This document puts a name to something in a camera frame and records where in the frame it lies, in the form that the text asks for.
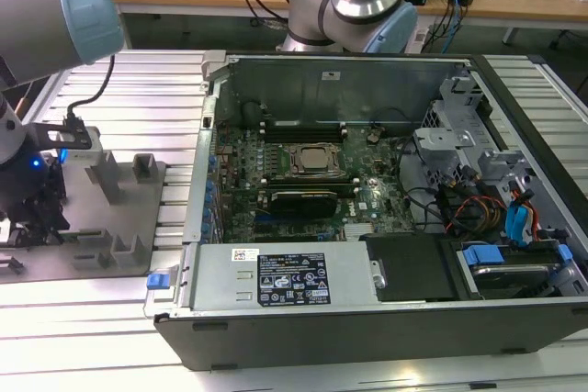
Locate green motherboard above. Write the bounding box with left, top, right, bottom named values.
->
left=213, top=115, right=429, bottom=244

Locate hard disk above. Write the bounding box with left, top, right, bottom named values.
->
left=472, top=263, right=553, bottom=295

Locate grey parts rack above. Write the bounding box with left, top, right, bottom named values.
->
left=0, top=151, right=169, bottom=279

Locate CPU socket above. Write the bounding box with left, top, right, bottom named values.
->
left=283, top=139, right=345, bottom=178

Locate blue disk carrier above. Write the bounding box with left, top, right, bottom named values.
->
left=460, top=244, right=573, bottom=302

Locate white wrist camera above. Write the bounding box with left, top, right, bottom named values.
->
left=56, top=127, right=105, bottom=164

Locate metal drive cage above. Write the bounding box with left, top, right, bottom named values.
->
left=413, top=128, right=477, bottom=191

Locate orange yellow wire bundle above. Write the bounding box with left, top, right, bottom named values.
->
left=447, top=196, right=506, bottom=237

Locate silver CPU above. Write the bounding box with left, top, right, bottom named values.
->
left=299, top=146, right=330, bottom=169

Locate grey power supply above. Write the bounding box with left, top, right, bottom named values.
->
left=174, top=242, right=383, bottom=319

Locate black graphics card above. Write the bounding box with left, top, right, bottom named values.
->
left=269, top=188, right=338, bottom=218

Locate black plastic shroud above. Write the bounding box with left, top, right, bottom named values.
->
left=361, top=233, right=461, bottom=304

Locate black camera cable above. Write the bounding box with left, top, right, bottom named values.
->
left=65, top=55, right=117, bottom=130

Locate blue case latch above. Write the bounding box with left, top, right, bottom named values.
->
left=145, top=274, right=173, bottom=293

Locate silver chipset heatsink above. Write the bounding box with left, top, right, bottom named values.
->
left=342, top=223, right=376, bottom=242

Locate black PC case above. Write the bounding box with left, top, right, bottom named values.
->
left=141, top=50, right=588, bottom=373

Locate metal socket cover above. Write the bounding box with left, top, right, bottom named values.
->
left=287, top=141, right=343, bottom=175

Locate blue flat data cable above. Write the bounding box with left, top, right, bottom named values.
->
left=504, top=185, right=541, bottom=246

